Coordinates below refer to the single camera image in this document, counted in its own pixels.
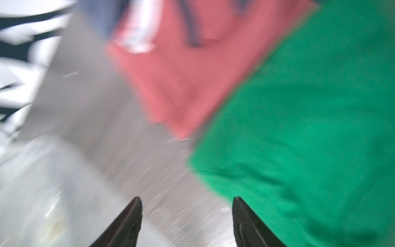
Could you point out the green garment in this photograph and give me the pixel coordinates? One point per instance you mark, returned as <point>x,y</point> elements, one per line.
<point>308,142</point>

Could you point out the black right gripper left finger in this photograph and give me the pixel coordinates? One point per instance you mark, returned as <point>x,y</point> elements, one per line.
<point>124,230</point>

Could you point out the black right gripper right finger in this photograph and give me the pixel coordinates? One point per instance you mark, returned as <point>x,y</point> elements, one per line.
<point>249,229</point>

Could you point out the clear plastic vacuum bag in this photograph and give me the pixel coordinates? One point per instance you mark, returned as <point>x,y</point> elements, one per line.
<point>52,197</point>

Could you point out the red tank top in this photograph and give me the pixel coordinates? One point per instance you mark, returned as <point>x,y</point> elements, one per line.
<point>184,57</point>

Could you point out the blue tank top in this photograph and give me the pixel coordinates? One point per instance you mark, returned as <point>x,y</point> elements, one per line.
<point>104,14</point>

